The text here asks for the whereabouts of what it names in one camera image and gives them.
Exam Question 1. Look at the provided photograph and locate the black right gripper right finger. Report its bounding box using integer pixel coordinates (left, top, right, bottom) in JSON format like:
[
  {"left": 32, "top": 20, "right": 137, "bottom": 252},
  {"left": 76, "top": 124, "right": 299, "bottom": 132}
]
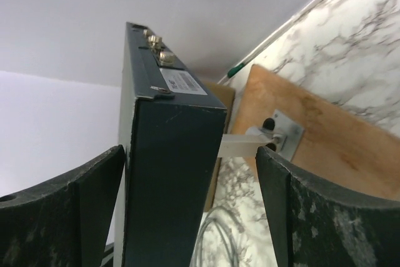
[{"left": 256, "top": 146, "right": 399, "bottom": 266}]

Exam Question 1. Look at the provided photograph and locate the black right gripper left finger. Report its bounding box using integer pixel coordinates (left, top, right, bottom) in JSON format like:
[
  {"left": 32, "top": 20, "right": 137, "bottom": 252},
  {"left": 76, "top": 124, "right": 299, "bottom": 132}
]
[{"left": 1, "top": 145, "right": 125, "bottom": 266}]

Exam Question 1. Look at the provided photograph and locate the wooden base board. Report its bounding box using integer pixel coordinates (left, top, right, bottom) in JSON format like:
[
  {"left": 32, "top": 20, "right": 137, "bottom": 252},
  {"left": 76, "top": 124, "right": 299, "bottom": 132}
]
[{"left": 231, "top": 65, "right": 399, "bottom": 200}]

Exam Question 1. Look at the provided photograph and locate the tan plastic tool case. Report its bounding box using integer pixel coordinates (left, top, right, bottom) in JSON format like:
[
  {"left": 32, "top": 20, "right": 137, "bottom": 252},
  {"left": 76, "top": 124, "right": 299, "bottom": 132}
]
[{"left": 202, "top": 81, "right": 236, "bottom": 213}]

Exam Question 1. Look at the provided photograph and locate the grey coiled network cable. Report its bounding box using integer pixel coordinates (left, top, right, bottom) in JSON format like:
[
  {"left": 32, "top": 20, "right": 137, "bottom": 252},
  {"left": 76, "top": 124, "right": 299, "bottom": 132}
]
[{"left": 193, "top": 206, "right": 251, "bottom": 267}]

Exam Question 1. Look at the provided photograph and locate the metal switch stand bracket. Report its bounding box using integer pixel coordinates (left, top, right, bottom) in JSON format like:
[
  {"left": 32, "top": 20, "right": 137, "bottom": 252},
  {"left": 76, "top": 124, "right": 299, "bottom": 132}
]
[{"left": 217, "top": 109, "right": 304, "bottom": 161}]

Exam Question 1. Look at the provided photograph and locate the dark blue network switch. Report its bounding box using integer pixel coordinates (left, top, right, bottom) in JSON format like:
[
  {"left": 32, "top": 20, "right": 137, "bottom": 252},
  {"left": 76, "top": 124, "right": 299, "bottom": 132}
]
[{"left": 113, "top": 23, "right": 227, "bottom": 266}]

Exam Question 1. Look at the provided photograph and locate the green handled tool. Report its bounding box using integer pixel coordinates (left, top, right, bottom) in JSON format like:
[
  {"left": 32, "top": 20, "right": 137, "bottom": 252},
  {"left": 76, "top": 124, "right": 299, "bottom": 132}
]
[{"left": 227, "top": 63, "right": 245, "bottom": 78}]

